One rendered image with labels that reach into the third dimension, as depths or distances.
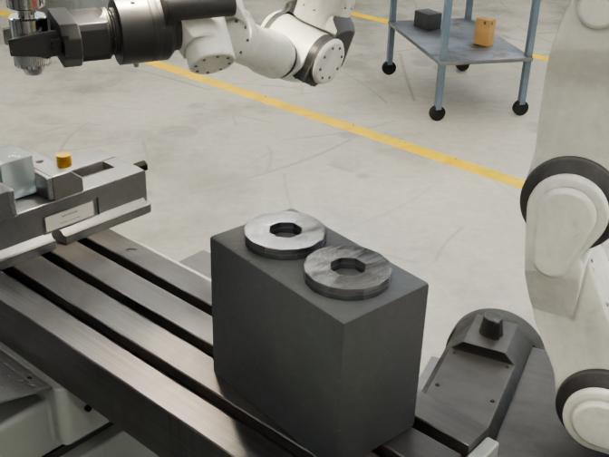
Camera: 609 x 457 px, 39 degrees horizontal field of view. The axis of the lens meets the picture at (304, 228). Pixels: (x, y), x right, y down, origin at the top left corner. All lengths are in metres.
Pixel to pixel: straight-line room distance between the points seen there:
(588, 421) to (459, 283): 1.68
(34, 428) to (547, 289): 0.75
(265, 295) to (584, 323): 0.63
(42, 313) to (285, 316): 0.42
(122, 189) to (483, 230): 2.21
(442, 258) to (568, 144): 1.96
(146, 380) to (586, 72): 0.69
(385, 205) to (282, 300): 2.68
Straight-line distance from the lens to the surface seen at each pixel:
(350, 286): 0.85
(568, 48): 1.21
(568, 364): 1.44
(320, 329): 0.85
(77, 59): 1.15
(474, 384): 1.61
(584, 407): 1.42
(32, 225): 1.33
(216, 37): 1.20
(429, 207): 3.56
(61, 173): 1.33
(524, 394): 1.64
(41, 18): 1.18
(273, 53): 1.34
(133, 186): 1.42
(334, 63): 1.43
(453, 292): 3.00
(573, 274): 1.31
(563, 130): 1.27
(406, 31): 4.89
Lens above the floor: 1.55
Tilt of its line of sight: 28 degrees down
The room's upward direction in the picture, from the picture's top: 2 degrees clockwise
